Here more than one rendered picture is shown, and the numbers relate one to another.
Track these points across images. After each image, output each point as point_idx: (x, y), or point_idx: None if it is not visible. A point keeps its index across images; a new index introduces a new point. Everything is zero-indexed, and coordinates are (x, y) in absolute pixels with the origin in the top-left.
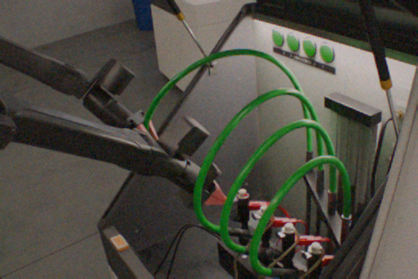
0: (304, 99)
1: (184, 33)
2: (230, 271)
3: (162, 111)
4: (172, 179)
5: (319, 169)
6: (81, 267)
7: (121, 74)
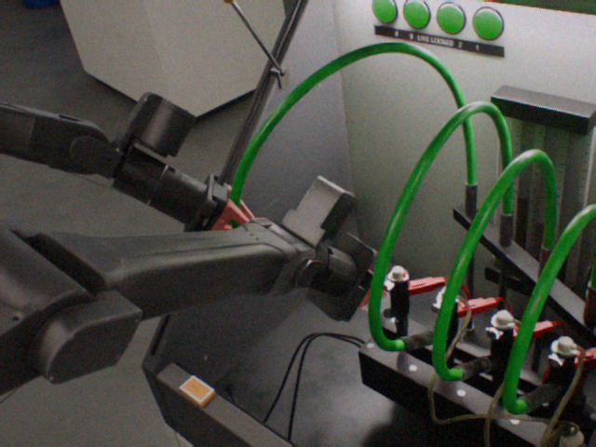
0: (496, 114)
1: (120, 9)
2: (387, 392)
3: (110, 135)
4: (310, 283)
5: (507, 212)
6: (58, 411)
7: (176, 120)
